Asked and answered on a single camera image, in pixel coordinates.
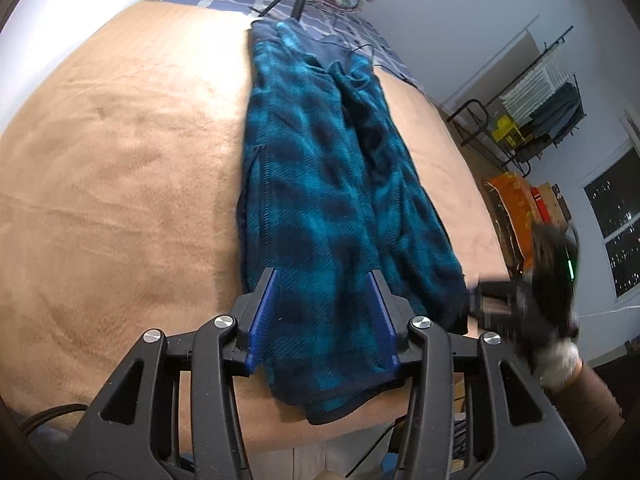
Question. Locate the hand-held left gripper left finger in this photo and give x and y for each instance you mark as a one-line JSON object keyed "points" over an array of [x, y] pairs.
{"points": [[262, 310]]}

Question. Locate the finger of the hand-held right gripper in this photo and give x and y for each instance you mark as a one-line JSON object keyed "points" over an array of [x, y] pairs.
{"points": [[492, 300]]}

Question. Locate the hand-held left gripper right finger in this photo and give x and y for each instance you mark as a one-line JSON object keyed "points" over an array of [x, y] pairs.
{"points": [[382, 320]]}

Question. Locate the teal plaid fleece shirt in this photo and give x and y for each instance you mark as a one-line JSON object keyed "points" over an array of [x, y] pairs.
{"points": [[310, 200]]}

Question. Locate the person's right forearm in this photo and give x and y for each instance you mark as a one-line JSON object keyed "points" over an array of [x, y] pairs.
{"points": [[590, 410]]}

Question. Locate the black metal clothes rack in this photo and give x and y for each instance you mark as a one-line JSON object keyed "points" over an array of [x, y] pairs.
{"points": [[467, 104]]}

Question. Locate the person's right hand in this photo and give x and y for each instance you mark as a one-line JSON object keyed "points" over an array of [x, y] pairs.
{"points": [[560, 365]]}

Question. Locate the red box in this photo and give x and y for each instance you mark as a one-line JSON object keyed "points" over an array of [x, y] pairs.
{"points": [[541, 207]]}

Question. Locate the wooden box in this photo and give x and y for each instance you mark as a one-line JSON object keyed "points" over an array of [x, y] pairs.
{"points": [[560, 205]]}

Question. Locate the orange floral cloth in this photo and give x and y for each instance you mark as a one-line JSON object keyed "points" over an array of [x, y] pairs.
{"points": [[520, 205]]}

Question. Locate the window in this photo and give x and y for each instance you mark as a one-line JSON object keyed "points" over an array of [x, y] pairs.
{"points": [[615, 200]]}

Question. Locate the dark hanging coat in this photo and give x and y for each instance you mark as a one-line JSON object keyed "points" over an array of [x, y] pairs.
{"points": [[567, 130]]}

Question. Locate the yellow crate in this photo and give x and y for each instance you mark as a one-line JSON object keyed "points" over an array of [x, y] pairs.
{"points": [[507, 130]]}

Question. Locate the grey teal hanging jacket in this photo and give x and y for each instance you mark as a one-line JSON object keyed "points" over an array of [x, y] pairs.
{"points": [[550, 107]]}

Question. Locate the tan blanket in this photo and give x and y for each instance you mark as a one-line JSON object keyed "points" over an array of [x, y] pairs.
{"points": [[125, 185]]}

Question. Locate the white striped hanging cloth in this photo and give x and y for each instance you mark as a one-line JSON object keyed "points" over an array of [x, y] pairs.
{"points": [[530, 90]]}

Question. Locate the blue patterned bed sheet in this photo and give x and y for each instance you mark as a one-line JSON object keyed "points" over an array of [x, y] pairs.
{"points": [[350, 25]]}

